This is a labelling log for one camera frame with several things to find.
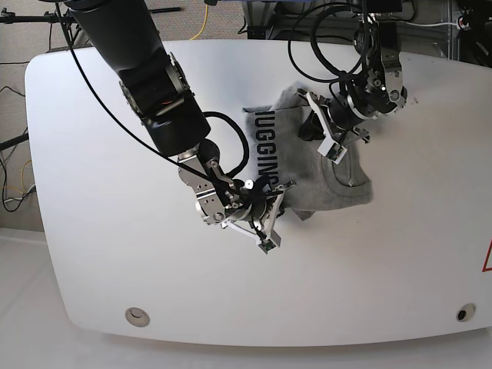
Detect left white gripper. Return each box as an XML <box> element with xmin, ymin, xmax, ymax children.
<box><xmin>296</xmin><ymin>88</ymin><xmax>371</xmax><ymax>165</ymax></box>

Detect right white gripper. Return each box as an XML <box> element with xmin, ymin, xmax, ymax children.
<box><xmin>220</xmin><ymin>180</ymin><xmax>297</xmax><ymax>254</ymax></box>

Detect grey T-shirt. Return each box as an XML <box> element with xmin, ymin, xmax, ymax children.
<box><xmin>240</xmin><ymin>85</ymin><xmax>372</xmax><ymax>220</ymax></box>

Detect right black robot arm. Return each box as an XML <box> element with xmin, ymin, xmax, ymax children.
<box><xmin>65</xmin><ymin>1</ymin><xmax>294</xmax><ymax>253</ymax></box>

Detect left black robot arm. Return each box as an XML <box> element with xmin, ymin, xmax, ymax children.
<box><xmin>290</xmin><ymin>1</ymin><xmax>407</xmax><ymax>165</ymax></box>

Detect left table grommet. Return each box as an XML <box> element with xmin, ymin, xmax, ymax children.
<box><xmin>125</xmin><ymin>307</ymin><xmax>150</xmax><ymax>327</ymax></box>

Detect table grommet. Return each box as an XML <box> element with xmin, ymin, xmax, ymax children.
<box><xmin>456</xmin><ymin>303</ymin><xmax>477</xmax><ymax>322</ymax></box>
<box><xmin>125</xmin><ymin>307</ymin><xmax>150</xmax><ymax>327</ymax></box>

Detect right table grommet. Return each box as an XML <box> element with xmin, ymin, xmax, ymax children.
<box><xmin>456</xmin><ymin>303</ymin><xmax>477</xmax><ymax>322</ymax></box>

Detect black tripod stand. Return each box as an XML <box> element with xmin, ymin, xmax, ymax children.
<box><xmin>1</xmin><ymin>7</ymin><xmax>81</xmax><ymax>52</ymax></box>

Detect yellow cable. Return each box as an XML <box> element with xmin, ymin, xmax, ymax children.
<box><xmin>190</xmin><ymin>0</ymin><xmax>216</xmax><ymax>42</ymax></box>

